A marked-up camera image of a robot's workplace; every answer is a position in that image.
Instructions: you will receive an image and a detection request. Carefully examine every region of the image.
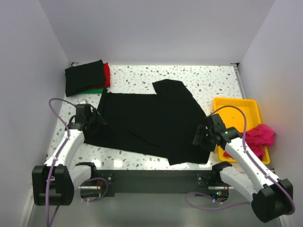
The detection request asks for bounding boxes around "folded red t shirt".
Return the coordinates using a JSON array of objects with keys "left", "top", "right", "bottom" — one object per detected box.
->
[{"left": 90, "top": 62, "right": 111, "bottom": 90}]

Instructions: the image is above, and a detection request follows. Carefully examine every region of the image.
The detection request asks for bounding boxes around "yellow plastic tray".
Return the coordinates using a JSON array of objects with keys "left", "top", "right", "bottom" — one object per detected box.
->
[{"left": 213, "top": 97, "right": 271, "bottom": 165}]

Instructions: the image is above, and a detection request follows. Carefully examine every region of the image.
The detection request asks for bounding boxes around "folded green t shirt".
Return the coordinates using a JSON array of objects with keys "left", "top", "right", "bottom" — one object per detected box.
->
[{"left": 80, "top": 87, "right": 105, "bottom": 94}]

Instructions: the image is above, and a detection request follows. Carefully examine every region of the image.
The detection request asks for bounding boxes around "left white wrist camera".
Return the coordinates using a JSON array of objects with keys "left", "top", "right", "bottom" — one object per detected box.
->
[{"left": 79, "top": 99, "right": 88, "bottom": 104}]

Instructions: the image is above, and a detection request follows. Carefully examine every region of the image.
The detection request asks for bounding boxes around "black t shirt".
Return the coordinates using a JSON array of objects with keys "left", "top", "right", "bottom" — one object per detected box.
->
[
  {"left": 65, "top": 60, "right": 106, "bottom": 97},
  {"left": 85, "top": 79, "right": 210, "bottom": 165}
]

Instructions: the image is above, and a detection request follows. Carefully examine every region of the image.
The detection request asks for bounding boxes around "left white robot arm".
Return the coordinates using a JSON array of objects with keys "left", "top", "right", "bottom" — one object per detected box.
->
[{"left": 32, "top": 104, "right": 106, "bottom": 206}]

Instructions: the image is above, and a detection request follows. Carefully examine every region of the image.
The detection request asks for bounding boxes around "folded black t shirt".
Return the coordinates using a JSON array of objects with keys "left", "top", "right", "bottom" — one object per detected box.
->
[{"left": 65, "top": 60, "right": 106, "bottom": 97}]

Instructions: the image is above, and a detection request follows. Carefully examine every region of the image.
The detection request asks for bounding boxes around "crumpled pink t shirt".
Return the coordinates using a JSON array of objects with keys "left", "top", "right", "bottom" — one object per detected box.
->
[{"left": 218, "top": 123, "right": 276, "bottom": 165}]

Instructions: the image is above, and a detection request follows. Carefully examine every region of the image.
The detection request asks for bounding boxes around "aluminium frame rail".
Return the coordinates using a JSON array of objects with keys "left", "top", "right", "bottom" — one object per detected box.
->
[{"left": 18, "top": 153, "right": 49, "bottom": 227}]

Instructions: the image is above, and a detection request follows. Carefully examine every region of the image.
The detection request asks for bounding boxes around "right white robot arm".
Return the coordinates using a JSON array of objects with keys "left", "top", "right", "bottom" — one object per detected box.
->
[{"left": 193, "top": 114, "right": 295, "bottom": 223}]

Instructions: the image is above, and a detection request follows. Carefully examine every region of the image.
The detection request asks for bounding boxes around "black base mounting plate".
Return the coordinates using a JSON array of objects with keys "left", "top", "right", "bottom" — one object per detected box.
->
[{"left": 81, "top": 170, "right": 232, "bottom": 199}]

